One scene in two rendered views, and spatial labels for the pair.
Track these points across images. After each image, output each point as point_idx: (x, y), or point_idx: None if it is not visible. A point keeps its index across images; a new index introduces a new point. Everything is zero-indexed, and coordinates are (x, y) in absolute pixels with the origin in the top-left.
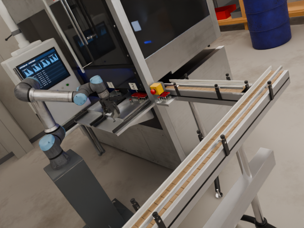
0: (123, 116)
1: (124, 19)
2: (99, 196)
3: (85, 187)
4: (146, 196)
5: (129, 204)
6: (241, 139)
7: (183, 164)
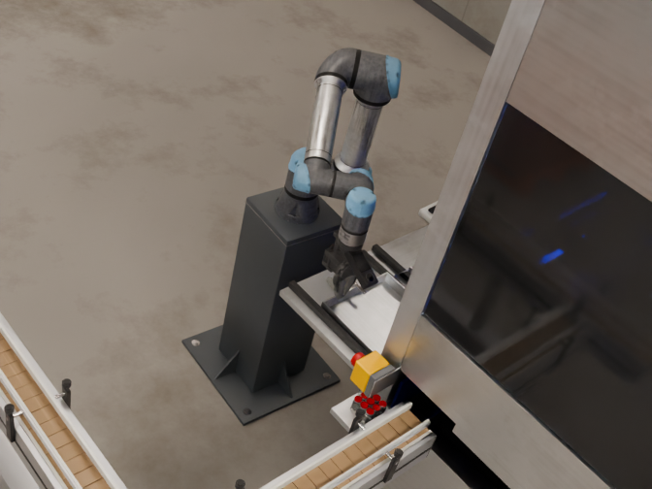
0: (354, 311)
1: (451, 207)
2: (260, 309)
3: (260, 271)
4: (311, 446)
5: (305, 407)
6: (41, 484)
7: (11, 344)
